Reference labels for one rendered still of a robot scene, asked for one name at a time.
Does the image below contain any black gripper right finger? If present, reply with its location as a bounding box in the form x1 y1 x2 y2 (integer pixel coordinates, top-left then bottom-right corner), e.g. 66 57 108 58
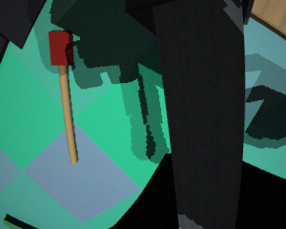
235 161 286 229

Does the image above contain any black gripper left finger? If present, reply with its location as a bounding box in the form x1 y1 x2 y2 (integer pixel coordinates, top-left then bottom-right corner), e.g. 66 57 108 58
110 154 180 229

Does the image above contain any wooden board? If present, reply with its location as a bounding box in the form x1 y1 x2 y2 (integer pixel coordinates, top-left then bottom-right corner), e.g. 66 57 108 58
250 0 286 41

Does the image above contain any black spatula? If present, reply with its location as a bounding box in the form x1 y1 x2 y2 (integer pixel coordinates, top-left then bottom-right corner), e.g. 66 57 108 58
0 0 47 65

